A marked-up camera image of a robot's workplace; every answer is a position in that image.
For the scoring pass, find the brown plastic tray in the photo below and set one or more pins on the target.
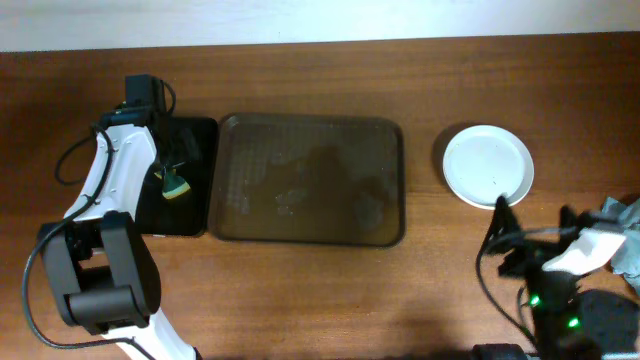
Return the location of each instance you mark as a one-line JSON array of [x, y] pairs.
[[309, 179]]

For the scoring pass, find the black tray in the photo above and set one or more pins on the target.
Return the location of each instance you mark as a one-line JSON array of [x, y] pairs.
[[187, 214]]

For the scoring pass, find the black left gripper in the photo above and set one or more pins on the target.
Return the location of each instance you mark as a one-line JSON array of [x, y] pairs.
[[163, 163]]

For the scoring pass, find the green yellow sponge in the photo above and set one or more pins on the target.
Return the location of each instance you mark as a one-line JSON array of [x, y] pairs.
[[173, 185]]

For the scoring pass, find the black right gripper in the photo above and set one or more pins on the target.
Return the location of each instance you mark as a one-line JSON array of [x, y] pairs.
[[536, 254]]

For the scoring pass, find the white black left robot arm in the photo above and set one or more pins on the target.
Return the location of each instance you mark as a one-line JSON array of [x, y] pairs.
[[101, 272]]

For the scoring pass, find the pale green plate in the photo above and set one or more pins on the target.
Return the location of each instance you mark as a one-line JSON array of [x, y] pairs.
[[483, 162]]

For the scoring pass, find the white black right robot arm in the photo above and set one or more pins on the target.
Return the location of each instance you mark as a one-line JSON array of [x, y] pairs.
[[558, 318]]

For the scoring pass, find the blue grey cloth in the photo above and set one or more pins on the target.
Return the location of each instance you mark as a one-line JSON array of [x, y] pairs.
[[625, 262]]

